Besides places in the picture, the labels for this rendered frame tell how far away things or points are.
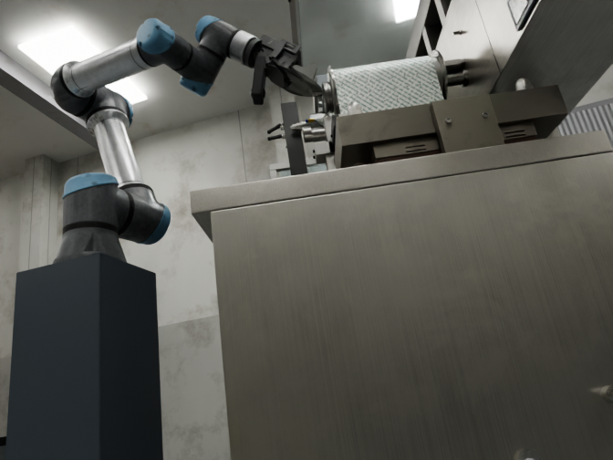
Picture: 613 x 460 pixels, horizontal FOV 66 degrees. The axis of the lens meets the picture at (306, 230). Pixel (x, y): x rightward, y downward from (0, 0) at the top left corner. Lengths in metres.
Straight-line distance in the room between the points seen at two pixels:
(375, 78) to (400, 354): 0.69
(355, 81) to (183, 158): 5.31
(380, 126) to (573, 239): 0.35
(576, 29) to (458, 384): 0.70
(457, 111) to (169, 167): 5.71
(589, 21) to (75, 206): 1.09
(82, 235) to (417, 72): 0.83
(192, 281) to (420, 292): 5.12
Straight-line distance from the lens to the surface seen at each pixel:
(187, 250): 5.87
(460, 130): 0.86
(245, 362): 0.68
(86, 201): 1.15
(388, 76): 1.17
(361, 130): 0.85
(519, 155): 0.82
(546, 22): 1.03
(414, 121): 0.87
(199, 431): 5.55
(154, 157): 6.60
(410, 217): 0.73
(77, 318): 1.02
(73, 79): 1.41
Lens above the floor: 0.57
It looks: 19 degrees up
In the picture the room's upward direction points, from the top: 9 degrees counter-clockwise
